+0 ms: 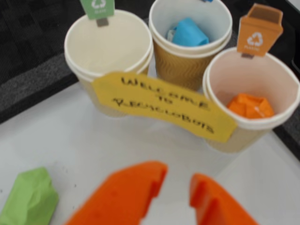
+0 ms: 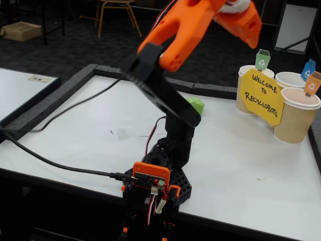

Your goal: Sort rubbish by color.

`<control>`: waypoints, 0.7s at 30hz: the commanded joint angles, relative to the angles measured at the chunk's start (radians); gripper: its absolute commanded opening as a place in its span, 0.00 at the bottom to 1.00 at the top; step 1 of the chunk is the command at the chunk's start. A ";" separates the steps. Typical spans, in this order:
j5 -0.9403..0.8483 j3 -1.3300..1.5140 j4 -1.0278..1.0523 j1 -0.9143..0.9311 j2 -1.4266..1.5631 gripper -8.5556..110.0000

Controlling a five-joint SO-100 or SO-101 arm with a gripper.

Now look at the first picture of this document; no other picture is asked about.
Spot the green paper rubbish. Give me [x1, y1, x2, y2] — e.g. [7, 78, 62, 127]
[0, 166, 60, 225]

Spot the short grey foam border strip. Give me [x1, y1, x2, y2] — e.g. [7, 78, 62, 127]
[272, 127, 300, 163]

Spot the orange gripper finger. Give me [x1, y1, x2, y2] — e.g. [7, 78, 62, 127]
[189, 173, 260, 225]
[63, 160, 168, 225]

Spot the green recycling bin label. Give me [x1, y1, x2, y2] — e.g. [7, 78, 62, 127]
[79, 0, 116, 27]

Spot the blue paper rubbish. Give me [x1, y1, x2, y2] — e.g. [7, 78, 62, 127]
[166, 17, 210, 47]

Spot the orange recycling bin label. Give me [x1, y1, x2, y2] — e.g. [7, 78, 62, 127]
[236, 3, 283, 60]

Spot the paper cup with green label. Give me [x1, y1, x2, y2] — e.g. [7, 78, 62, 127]
[64, 9, 154, 118]

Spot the yellow welcome recyclobots sign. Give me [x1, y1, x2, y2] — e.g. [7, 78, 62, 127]
[91, 71, 238, 144]

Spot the paper cup with blue label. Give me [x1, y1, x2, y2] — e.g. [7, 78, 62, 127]
[149, 0, 233, 91]

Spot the orange paper rubbish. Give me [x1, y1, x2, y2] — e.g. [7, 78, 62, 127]
[226, 93, 275, 120]

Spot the paper cup with orange label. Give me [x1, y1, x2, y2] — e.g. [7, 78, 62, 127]
[202, 46, 300, 155]

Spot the long grey foam border strip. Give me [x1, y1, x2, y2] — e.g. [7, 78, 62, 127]
[0, 58, 81, 124]

